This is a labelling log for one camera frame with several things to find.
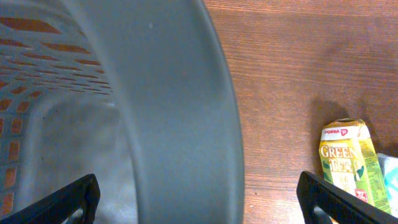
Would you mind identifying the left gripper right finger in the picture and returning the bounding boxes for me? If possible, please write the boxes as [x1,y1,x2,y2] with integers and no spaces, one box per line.
[297,171,397,224]

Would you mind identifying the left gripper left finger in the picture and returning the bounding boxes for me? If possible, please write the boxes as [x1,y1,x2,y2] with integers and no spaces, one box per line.
[1,174,101,224]

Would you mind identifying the green tea carton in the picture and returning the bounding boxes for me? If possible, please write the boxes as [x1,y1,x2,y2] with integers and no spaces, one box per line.
[319,118,391,214]

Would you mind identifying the green tissue pack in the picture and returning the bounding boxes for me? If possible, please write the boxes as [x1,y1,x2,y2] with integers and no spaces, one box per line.
[377,153,398,218]

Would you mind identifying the grey plastic basket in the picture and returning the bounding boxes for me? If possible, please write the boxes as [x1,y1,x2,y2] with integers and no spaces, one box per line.
[1,1,244,223]

